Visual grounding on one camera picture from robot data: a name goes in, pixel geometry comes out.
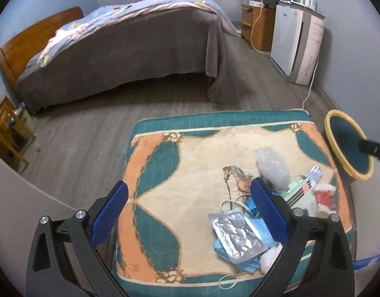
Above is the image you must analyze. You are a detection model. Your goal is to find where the red white paper bag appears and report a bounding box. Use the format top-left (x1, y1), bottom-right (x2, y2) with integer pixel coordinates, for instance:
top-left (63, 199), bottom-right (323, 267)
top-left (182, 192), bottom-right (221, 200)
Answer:
top-left (313, 184), bottom-right (338, 218)

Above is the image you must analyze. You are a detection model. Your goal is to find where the green tissue box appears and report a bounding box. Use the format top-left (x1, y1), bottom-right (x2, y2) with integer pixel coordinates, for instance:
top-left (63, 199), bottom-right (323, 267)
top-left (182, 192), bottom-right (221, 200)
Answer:
top-left (280, 177), bottom-right (317, 217)

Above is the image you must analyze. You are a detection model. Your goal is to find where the silver foil package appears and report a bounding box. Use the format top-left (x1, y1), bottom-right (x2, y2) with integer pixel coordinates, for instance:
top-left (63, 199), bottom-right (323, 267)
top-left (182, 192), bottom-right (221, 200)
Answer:
top-left (208, 211), bottom-right (268, 264)

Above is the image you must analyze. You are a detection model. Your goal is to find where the clear plastic bag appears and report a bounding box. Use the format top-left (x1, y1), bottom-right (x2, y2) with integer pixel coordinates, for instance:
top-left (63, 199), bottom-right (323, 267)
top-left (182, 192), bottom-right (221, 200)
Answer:
top-left (256, 146), bottom-right (291, 192)

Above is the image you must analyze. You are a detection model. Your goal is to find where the white tissue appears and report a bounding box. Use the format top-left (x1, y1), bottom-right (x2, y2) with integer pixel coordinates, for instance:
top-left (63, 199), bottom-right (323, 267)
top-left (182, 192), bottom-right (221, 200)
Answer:
top-left (260, 243), bottom-right (282, 274)

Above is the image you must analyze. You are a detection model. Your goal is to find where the teal yellow-rimmed trash bin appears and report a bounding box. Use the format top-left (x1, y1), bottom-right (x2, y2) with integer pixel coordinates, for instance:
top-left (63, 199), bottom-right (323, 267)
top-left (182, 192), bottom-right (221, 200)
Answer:
top-left (324, 109), bottom-right (374, 184)

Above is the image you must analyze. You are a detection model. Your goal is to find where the white air purifier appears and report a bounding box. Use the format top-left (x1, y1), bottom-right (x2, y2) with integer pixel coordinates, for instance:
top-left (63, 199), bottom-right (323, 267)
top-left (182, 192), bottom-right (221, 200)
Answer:
top-left (270, 1), bottom-right (325, 86)

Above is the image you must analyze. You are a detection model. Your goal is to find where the wooden chair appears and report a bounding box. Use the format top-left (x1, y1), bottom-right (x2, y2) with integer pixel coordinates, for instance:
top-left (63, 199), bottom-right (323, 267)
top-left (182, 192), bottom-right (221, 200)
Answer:
top-left (0, 95), bottom-right (36, 170)

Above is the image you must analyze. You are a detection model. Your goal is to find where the teal patterned floor mat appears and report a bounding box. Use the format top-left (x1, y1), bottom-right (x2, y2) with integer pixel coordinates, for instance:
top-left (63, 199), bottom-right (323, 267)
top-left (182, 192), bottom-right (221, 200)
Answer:
top-left (112, 110), bottom-right (354, 296)

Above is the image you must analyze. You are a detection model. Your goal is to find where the wooden side cabinet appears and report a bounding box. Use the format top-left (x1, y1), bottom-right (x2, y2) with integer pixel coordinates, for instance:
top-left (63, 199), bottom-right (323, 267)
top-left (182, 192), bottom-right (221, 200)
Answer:
top-left (241, 5), bottom-right (276, 52)

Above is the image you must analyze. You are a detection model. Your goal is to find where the wooden headboard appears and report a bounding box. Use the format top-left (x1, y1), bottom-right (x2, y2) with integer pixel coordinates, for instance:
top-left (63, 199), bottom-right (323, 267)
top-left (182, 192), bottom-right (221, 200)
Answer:
top-left (0, 7), bottom-right (84, 92)

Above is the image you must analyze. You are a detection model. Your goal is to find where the light blue quilt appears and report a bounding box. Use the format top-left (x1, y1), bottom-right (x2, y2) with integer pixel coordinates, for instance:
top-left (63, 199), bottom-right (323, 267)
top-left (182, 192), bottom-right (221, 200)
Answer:
top-left (37, 0), bottom-right (238, 68)

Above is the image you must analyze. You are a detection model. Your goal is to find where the bed with brown cover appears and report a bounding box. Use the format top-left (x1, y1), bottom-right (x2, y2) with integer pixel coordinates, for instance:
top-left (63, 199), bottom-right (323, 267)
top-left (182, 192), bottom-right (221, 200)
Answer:
top-left (15, 7), bottom-right (232, 113)

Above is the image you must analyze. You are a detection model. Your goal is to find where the white power cable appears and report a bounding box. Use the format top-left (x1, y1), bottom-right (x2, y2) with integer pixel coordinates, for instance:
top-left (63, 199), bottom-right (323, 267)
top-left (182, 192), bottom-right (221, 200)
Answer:
top-left (302, 53), bottom-right (321, 112)

